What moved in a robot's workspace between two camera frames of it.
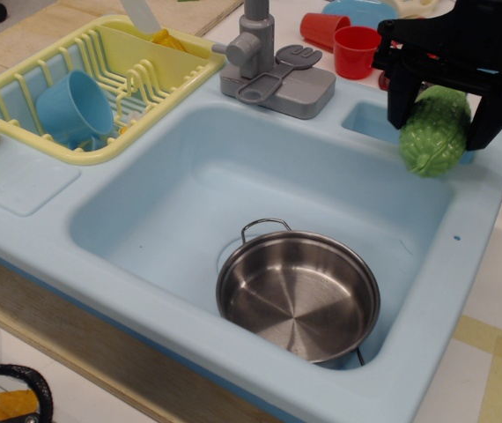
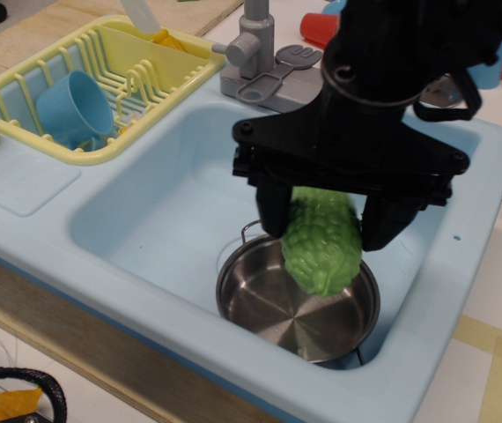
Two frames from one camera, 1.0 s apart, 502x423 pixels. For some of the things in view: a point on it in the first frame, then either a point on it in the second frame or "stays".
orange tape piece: (7, 404) stays
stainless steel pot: (304, 294) stays
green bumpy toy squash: (433, 141) → (321, 244)
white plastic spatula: (141, 16) stays
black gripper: (473, 47) → (342, 144)
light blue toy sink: (139, 240) stays
